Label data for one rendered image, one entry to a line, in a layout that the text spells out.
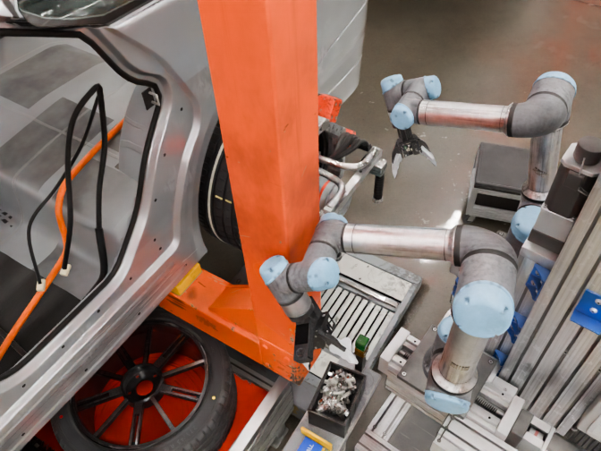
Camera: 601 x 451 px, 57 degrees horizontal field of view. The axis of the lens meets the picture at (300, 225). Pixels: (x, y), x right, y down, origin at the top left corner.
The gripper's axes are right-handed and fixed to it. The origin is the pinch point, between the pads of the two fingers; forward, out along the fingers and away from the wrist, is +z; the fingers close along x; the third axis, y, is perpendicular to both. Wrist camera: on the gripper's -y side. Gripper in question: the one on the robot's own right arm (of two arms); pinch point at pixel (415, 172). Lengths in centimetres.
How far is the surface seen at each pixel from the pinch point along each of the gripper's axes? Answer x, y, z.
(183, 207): -77, 21, -20
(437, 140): 31, -165, 45
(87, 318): -109, 51, -4
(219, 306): -79, 25, 18
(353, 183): -22.1, 2.8, -3.5
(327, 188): -32.1, -3.7, -2.4
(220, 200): -69, 8, -14
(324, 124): -26.3, -7.9, -24.7
